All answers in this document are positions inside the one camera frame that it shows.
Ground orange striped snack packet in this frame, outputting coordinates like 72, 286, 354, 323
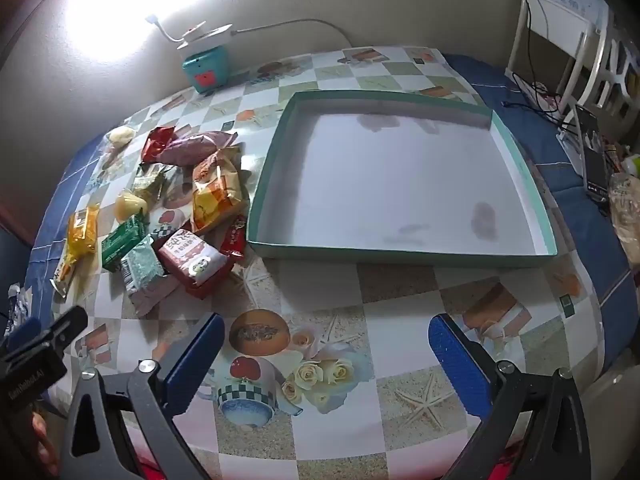
191, 146, 249, 235

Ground long yellow snack packet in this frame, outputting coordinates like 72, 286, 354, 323
52, 207, 101, 298

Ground purple cake roll packet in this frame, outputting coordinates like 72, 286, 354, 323
162, 131, 238, 167

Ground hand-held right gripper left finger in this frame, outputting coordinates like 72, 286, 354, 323
57, 313, 226, 480

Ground small red snack packet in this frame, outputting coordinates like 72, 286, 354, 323
220, 215, 248, 259

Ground shallow green cardboard box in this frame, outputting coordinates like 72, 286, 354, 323
247, 90, 559, 272

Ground red foil snack packet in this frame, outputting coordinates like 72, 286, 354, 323
141, 127, 176, 162

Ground speckled green snack packet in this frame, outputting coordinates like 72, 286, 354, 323
120, 235, 168, 297

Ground black cables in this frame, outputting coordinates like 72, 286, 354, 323
520, 0, 576, 126

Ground white gooseneck plug-in lamp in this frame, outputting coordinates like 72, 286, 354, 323
146, 14, 207, 43

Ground white power strip cable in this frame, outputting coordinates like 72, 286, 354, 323
232, 19, 353, 48

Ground small teal box red label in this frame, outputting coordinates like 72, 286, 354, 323
181, 42, 232, 95

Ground black electronic device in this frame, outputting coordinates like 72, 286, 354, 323
575, 105, 611, 201

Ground white chair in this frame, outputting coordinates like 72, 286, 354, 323
505, 0, 640, 131

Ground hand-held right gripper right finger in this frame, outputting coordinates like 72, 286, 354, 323
428, 313, 593, 480

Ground clear plastic bag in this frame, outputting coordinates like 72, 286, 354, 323
607, 172, 640, 261

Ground yellow cake in clear wrapper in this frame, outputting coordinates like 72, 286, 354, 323
115, 191, 149, 221
102, 126, 137, 153

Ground green and white snack packet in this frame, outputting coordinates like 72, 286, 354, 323
131, 162, 183, 206

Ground pale pink snack packet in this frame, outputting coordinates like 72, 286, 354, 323
131, 272, 181, 317

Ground white power strip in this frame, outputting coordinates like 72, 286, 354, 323
176, 22, 236, 53

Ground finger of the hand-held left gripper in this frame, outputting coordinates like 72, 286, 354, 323
2, 317, 42, 353
42, 306, 89, 358

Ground person's left hand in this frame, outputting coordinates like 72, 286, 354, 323
31, 409, 61, 477

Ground red and white snack packet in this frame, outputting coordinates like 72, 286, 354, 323
156, 229, 228, 301

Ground dark green snack packet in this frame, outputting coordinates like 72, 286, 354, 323
101, 214, 148, 272

